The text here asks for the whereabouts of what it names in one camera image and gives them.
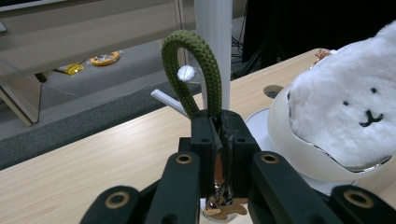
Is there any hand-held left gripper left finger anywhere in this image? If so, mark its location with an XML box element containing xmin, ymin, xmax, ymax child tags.
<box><xmin>178</xmin><ymin>109</ymin><xmax>223</xmax><ymax>199</ymax></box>

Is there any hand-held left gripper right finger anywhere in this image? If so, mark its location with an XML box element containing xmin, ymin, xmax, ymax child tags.
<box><xmin>220</xmin><ymin>109</ymin><xmax>261</xmax><ymax>199</ymax></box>

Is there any white bowl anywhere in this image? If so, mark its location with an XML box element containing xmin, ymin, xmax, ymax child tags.
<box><xmin>266</xmin><ymin>84</ymin><xmax>394</xmax><ymax>184</ymax></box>

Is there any green cord keychain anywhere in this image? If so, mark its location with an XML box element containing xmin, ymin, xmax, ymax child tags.
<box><xmin>161</xmin><ymin>29</ymin><xmax>250</xmax><ymax>222</ymax></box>

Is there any white branched hanger stand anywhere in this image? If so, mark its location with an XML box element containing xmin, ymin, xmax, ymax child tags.
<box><xmin>150</xmin><ymin>0</ymin><xmax>357</xmax><ymax>224</ymax></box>

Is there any white plush animal pouch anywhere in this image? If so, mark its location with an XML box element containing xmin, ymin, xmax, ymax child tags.
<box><xmin>288</xmin><ymin>20</ymin><xmax>396</xmax><ymax>171</ymax></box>

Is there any yellow tape roll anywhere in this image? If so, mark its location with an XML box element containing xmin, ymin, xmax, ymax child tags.
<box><xmin>90</xmin><ymin>50</ymin><xmax>121</xmax><ymax>67</ymax></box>

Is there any black curtain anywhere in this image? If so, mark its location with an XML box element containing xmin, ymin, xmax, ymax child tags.
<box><xmin>242</xmin><ymin>0</ymin><xmax>396</xmax><ymax>69</ymax></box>

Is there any small yellow packet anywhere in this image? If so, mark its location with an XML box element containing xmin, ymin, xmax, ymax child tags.
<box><xmin>63</xmin><ymin>63</ymin><xmax>85</xmax><ymax>77</ymax></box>

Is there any light wooden shelf unit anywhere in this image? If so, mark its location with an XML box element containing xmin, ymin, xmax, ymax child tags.
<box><xmin>0</xmin><ymin>0</ymin><xmax>198</xmax><ymax>128</ymax></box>

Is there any bundle of black cables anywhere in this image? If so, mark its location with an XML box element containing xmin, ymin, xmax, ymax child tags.
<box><xmin>231</xmin><ymin>35</ymin><xmax>248</xmax><ymax>64</ymax></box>

